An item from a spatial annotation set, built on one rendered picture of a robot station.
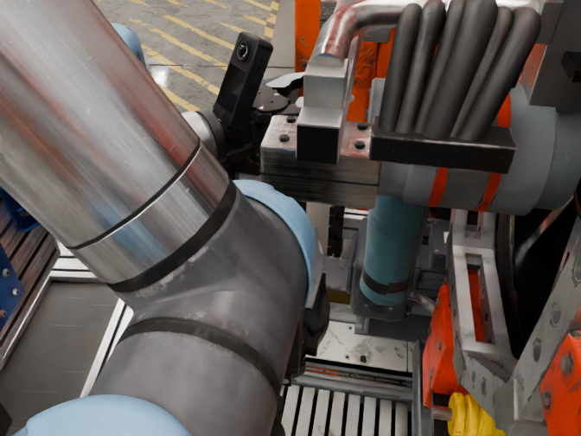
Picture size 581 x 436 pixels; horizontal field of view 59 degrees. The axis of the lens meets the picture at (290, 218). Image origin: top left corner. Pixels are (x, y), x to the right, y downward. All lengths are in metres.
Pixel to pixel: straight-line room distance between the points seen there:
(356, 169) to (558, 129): 0.25
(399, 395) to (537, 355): 0.87
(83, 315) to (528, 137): 1.05
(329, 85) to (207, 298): 0.19
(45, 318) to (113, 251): 1.13
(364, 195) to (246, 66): 0.30
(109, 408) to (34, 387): 1.05
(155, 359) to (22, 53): 0.11
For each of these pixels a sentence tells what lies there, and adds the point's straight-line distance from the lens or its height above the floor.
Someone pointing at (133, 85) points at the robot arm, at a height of 1.06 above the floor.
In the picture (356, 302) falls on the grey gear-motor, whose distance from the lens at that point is 1.15.
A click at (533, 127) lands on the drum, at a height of 0.90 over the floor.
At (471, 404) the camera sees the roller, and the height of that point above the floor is 0.54.
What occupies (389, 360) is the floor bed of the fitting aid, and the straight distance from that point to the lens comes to 1.33.
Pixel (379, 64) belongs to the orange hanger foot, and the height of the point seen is 0.73.
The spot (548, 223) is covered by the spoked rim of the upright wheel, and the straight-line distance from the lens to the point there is 0.76.
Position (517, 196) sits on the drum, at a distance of 0.56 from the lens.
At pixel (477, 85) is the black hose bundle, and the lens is 0.35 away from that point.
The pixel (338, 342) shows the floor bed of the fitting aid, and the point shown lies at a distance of 1.34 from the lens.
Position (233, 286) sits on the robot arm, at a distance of 0.22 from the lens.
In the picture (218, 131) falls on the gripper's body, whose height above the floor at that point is 0.83.
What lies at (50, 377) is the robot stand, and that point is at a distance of 1.23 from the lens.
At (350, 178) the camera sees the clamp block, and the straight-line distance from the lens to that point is 0.38.
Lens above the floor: 1.15
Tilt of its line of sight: 40 degrees down
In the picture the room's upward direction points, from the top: straight up
